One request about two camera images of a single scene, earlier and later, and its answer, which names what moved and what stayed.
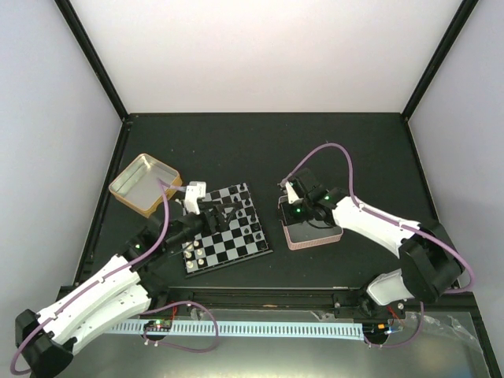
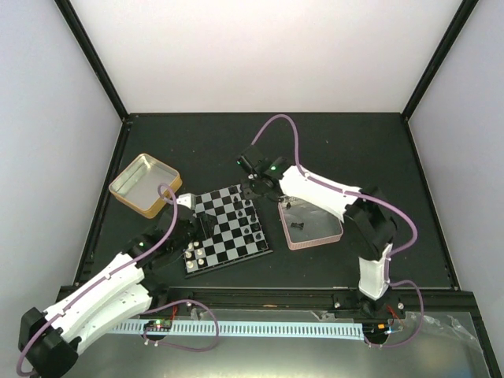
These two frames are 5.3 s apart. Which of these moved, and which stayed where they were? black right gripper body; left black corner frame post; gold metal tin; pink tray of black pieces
Moved: black right gripper body
Stayed: left black corner frame post; pink tray of black pieces; gold metal tin
